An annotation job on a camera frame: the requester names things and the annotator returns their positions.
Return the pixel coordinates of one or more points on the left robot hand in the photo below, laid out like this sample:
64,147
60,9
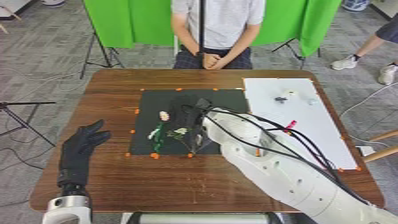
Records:
76,156

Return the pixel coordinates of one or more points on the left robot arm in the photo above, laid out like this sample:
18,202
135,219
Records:
67,206

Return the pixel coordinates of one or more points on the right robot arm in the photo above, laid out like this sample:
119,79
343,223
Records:
277,170

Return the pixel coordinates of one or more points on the dark mat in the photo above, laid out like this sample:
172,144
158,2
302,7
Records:
147,103

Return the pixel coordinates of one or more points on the person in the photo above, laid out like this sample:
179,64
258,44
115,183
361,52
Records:
384,36
224,26

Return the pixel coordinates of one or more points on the black tripod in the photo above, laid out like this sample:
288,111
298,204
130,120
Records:
23,123

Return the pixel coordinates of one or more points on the pink flower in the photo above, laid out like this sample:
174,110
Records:
163,116

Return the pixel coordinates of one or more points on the pale grey bar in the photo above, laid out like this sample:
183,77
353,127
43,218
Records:
201,218

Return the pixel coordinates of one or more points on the white sheet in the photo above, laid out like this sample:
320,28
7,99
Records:
307,126

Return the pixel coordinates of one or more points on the white flower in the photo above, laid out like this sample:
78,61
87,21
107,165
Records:
290,92

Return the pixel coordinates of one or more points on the pale blue flower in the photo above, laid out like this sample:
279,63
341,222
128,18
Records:
311,100

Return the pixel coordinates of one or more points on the wooden chair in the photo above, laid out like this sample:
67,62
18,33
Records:
382,146

